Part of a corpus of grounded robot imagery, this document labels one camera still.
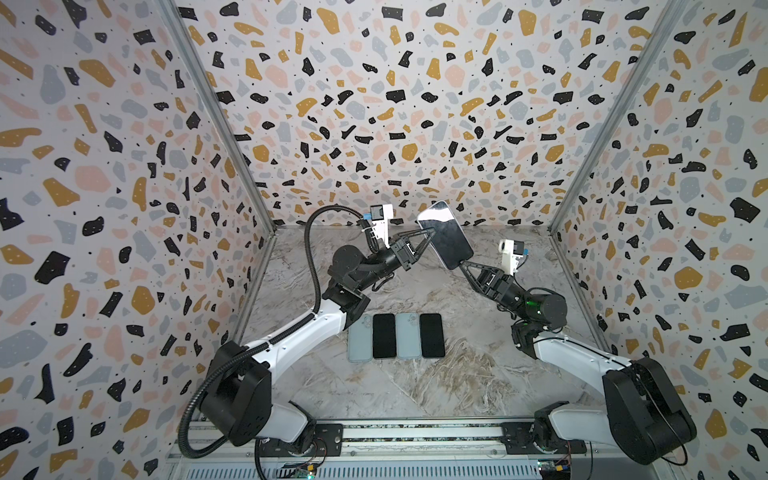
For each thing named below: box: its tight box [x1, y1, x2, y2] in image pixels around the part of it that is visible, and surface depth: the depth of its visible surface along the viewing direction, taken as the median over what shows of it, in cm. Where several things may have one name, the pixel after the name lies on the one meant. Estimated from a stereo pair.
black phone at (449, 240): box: [417, 200, 475, 270], surface depth 65 cm
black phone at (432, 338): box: [420, 313, 445, 358], surface depth 94 cm
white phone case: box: [417, 200, 474, 269], surface depth 65 cm
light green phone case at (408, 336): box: [395, 313, 422, 359], surface depth 94 cm
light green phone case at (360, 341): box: [348, 315, 373, 363], surface depth 93 cm
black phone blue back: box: [372, 313, 397, 358], surface depth 94 cm
